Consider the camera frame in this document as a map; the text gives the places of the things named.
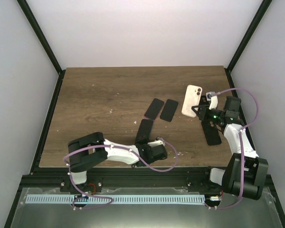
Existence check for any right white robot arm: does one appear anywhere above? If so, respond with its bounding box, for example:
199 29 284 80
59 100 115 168
191 96 268 200

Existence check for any light blue slotted cable duct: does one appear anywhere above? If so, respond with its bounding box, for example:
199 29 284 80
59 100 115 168
25 194 205 205

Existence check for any black cased phone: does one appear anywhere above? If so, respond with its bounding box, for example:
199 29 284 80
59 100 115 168
160 99 179 122
144 98 164 120

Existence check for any black frame post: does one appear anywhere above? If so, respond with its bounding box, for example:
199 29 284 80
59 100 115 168
16 0 63 76
224 0 273 72

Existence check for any beige cased phone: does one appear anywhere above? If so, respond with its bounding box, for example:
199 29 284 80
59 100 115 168
136 119 153 138

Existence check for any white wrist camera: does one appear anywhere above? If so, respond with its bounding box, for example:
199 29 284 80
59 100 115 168
147 136 165 147
206 92 218 110

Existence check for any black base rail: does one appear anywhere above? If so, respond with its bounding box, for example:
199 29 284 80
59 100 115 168
19 167 222 193

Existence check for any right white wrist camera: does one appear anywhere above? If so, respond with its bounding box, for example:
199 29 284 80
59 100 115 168
206 92 218 110

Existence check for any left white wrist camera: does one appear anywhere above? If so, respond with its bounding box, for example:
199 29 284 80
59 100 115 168
147 136 165 147

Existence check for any left black frame post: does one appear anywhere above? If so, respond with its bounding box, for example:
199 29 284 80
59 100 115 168
16 0 63 76

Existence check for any beige phone case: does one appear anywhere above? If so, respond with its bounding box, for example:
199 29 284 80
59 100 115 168
181 85 202 118

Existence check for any right black frame post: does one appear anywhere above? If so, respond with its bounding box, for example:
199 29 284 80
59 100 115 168
224 0 273 72

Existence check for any black cased phone front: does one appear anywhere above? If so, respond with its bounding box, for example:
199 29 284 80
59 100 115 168
160 99 179 122

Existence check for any metal front panel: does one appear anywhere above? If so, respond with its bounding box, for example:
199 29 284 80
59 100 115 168
11 188 282 228

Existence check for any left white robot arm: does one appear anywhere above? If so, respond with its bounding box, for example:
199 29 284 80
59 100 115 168
68 132 168 192

